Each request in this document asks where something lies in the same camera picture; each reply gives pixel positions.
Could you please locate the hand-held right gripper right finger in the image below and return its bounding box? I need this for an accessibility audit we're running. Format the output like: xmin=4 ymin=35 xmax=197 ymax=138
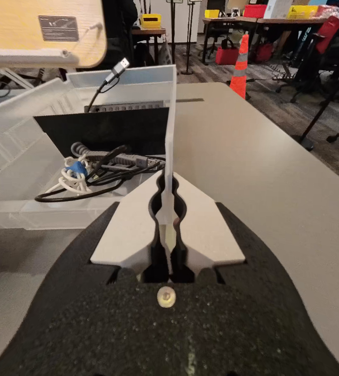
xmin=171 ymin=172 xmax=246 ymax=283

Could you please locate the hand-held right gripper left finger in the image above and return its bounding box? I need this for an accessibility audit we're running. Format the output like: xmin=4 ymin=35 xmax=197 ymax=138
xmin=90 ymin=171 xmax=169 ymax=283

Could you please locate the large multi-port usb hub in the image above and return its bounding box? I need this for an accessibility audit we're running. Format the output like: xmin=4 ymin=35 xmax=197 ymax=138
xmin=84 ymin=100 xmax=167 ymax=113

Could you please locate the clear plastic bin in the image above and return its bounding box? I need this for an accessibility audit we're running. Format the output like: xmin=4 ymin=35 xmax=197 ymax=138
xmin=0 ymin=64 xmax=177 ymax=253

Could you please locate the usb cable with grey plug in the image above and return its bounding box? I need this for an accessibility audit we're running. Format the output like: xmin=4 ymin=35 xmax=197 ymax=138
xmin=87 ymin=58 xmax=130 ymax=113

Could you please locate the black divider panel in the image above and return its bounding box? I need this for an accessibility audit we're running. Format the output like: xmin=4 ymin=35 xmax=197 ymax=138
xmin=34 ymin=107 xmax=170 ymax=157

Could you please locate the black floor stand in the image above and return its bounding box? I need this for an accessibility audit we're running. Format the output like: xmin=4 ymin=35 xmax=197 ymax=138
xmin=293 ymin=59 xmax=339 ymax=152

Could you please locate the orange traffic cone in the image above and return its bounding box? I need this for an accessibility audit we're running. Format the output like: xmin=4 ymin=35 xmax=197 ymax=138
xmin=229 ymin=34 xmax=250 ymax=100

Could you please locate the red bag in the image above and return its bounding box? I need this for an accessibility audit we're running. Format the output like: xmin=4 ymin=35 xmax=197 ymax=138
xmin=316 ymin=15 xmax=339 ymax=54
xmin=253 ymin=42 xmax=274 ymax=63
xmin=215 ymin=39 xmax=240 ymax=65

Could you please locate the black sign stand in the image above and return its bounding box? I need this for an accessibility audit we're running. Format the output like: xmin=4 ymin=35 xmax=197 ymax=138
xmin=167 ymin=0 xmax=182 ymax=65
xmin=182 ymin=0 xmax=198 ymax=75

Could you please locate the small wooden table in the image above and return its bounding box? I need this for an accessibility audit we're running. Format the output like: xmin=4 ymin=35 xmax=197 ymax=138
xmin=132 ymin=27 xmax=166 ymax=63

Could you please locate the black office chair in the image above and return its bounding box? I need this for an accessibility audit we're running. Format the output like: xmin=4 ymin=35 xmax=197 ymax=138
xmin=275 ymin=35 xmax=339 ymax=103

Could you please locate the red box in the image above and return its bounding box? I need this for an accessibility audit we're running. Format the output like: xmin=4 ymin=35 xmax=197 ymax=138
xmin=243 ymin=4 xmax=267 ymax=17

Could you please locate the wooden tabletop with black label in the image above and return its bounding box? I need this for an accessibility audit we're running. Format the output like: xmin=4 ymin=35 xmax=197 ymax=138
xmin=0 ymin=0 xmax=108 ymax=69

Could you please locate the white box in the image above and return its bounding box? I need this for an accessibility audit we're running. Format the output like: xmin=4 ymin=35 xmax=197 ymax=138
xmin=264 ymin=0 xmax=294 ymax=19

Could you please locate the long black cable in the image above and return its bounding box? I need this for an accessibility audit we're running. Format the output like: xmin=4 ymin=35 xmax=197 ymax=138
xmin=34 ymin=160 xmax=165 ymax=203

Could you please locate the white cable bundle blue tape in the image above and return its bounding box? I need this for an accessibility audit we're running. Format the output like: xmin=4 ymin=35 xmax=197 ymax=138
xmin=45 ymin=156 xmax=94 ymax=194

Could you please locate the black wire rack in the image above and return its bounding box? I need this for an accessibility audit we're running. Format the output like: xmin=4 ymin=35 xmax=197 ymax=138
xmin=272 ymin=62 xmax=294 ymax=82

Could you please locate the white table frame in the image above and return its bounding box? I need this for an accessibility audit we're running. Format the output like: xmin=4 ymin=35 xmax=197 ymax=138
xmin=0 ymin=48 xmax=80 ymax=90

